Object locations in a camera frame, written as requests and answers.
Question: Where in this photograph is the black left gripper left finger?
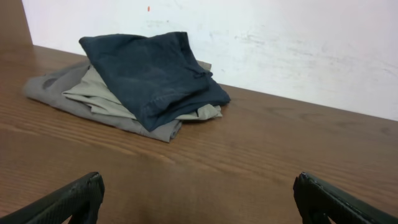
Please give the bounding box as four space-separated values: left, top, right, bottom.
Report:
1 172 105 224

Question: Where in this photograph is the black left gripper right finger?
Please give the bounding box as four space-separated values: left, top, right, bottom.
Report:
293 172 397 224

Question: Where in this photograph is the folded beige garment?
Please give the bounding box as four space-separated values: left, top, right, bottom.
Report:
62 65 223 121

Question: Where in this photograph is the folded grey garment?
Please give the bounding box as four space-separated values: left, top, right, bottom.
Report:
24 60 182 142

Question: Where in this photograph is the folded navy blue garment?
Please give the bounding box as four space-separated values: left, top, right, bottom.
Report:
79 32 231 131

